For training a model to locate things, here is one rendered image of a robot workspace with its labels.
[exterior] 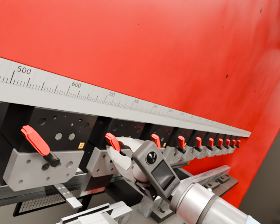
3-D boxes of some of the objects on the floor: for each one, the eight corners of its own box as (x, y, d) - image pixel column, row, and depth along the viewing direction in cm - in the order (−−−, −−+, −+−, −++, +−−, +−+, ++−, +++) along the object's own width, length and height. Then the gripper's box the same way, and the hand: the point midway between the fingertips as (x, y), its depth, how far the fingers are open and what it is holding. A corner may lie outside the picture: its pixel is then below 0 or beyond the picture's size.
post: (74, 228, 200) (167, 12, 173) (71, 225, 203) (162, 10, 176) (79, 226, 204) (170, 15, 177) (75, 223, 207) (165, 14, 180)
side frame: (211, 254, 247) (317, 58, 215) (152, 206, 293) (232, 38, 262) (217, 246, 268) (314, 66, 236) (161, 202, 314) (236, 46, 282)
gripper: (172, 226, 45) (103, 170, 57) (199, 187, 50) (130, 142, 61) (168, 213, 39) (91, 152, 51) (199, 170, 43) (122, 122, 55)
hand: (113, 142), depth 53 cm, fingers closed, pressing on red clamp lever
